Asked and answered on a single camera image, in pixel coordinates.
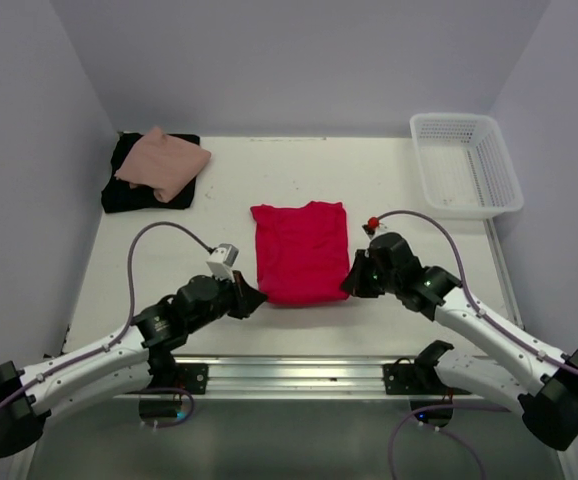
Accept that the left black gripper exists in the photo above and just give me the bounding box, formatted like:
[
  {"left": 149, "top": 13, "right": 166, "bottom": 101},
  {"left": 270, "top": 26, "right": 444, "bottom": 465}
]
[{"left": 187, "top": 268, "right": 266, "bottom": 333}]

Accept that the red t shirt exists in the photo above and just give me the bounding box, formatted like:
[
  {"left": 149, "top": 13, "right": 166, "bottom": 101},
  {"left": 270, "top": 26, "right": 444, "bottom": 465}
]
[{"left": 250, "top": 201, "right": 350, "bottom": 307}]

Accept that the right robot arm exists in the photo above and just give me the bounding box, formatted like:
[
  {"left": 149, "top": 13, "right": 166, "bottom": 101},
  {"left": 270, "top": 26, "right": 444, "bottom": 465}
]
[{"left": 342, "top": 228, "right": 578, "bottom": 451}]

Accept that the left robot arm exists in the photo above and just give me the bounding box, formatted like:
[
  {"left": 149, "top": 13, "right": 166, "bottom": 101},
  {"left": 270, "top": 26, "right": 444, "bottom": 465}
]
[{"left": 0, "top": 272, "right": 268, "bottom": 458}]

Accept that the white plastic basket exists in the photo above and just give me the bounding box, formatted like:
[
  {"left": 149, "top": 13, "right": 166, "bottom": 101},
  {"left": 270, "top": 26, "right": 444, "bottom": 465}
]
[{"left": 410, "top": 113, "right": 524, "bottom": 220}]

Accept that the folded pink t shirt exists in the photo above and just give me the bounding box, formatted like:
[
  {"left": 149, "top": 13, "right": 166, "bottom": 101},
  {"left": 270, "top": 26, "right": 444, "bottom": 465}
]
[{"left": 114, "top": 126, "right": 212, "bottom": 203}]

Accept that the folded black t shirt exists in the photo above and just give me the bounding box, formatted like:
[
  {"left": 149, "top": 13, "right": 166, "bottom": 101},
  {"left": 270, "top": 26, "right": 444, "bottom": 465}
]
[{"left": 101, "top": 132, "right": 196, "bottom": 214}]

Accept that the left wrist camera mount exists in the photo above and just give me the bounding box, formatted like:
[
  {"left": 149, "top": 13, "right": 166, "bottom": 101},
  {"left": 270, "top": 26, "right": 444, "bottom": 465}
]
[{"left": 206, "top": 243, "right": 239, "bottom": 281}]

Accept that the aluminium rail frame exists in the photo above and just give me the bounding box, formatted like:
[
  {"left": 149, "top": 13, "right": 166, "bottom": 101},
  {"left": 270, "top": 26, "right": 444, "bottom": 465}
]
[{"left": 10, "top": 356, "right": 578, "bottom": 479}]

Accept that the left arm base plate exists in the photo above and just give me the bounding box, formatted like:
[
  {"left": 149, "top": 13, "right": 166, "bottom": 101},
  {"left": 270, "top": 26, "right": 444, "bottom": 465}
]
[{"left": 147, "top": 363, "right": 209, "bottom": 395}]

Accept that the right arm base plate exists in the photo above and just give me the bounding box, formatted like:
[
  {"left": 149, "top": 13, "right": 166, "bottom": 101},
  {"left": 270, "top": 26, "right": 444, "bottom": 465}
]
[{"left": 382, "top": 358, "right": 470, "bottom": 396}]

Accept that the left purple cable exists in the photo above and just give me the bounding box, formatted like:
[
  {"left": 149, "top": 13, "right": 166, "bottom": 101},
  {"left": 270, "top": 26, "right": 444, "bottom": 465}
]
[{"left": 0, "top": 221, "right": 215, "bottom": 459}]

